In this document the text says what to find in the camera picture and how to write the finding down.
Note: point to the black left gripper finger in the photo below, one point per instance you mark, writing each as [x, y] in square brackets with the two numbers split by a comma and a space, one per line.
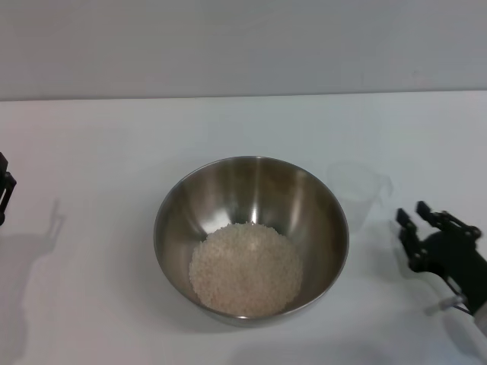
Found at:
[7, 190]

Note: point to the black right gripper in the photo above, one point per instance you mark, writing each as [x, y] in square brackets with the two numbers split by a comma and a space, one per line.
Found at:
[456, 258]

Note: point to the white rice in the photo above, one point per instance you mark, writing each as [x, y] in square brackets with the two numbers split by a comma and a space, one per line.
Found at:
[247, 273]

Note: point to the clear plastic measuring cup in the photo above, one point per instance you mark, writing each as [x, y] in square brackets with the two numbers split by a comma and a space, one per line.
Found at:
[357, 182]

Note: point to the stainless steel mixing bowl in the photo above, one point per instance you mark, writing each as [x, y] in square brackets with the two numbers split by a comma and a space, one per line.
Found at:
[228, 190]

